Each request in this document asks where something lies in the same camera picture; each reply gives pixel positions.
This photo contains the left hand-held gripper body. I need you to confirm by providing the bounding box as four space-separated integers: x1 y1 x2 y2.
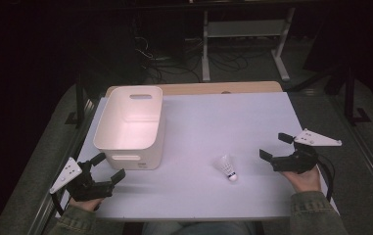
49 157 115 203

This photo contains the black metal stand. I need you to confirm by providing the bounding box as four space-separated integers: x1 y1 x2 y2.
342 64 372 127
64 70 94 129

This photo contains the white metal table frame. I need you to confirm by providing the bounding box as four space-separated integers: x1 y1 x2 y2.
201 7 297 82

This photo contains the white shuttlecock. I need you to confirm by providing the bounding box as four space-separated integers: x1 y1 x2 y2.
213 154 239 182

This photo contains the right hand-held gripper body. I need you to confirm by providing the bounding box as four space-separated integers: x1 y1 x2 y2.
270 127 343 174

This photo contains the white plastic storage bin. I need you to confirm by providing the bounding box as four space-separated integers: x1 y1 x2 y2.
93 85 166 171

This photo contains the person's right hand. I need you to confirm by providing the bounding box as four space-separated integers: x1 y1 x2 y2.
281 166 323 194

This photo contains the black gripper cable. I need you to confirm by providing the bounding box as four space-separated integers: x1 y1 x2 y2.
50 192 67 217
316 154 335 203

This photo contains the wooden board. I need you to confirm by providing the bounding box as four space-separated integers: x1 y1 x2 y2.
105 80 284 98

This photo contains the person's left hand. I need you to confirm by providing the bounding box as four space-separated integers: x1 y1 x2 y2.
69 197 105 212

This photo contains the tangle of floor cables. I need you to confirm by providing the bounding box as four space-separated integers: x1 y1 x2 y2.
133 34 273 84

